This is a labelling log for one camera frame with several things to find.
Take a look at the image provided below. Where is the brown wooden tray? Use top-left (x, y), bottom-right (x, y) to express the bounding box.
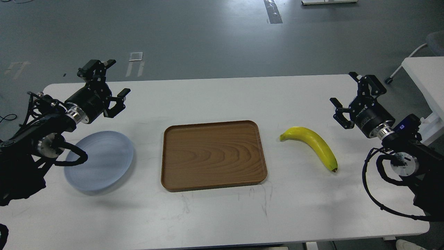
top-left (161, 120), bottom-right (268, 192)

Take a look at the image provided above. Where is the light blue plate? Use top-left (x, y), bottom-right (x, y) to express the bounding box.
top-left (64, 131), bottom-right (134, 193)

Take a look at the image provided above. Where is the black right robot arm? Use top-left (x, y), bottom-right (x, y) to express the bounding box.
top-left (330, 72), bottom-right (443, 222)

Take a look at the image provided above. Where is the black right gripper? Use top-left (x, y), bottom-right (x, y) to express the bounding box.
top-left (330, 72), bottom-right (395, 138)

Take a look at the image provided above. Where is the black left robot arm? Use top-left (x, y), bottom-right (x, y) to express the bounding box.
top-left (0, 59), bottom-right (130, 206)

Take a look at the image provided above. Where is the white shoe tip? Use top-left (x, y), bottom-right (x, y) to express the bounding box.
top-left (395, 239), bottom-right (426, 250)

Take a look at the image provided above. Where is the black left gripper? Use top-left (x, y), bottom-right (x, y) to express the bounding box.
top-left (65, 59), bottom-right (131, 124)

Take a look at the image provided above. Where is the white side table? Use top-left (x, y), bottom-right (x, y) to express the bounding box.
top-left (401, 56), bottom-right (444, 145)

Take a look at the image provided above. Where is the grey office chair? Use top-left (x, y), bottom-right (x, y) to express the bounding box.
top-left (384, 31), bottom-right (444, 85)

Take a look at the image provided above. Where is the yellow banana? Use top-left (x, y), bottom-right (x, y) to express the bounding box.
top-left (279, 126), bottom-right (339, 173)

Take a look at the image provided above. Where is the white furniture base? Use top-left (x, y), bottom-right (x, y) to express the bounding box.
top-left (301, 0), bottom-right (358, 5)

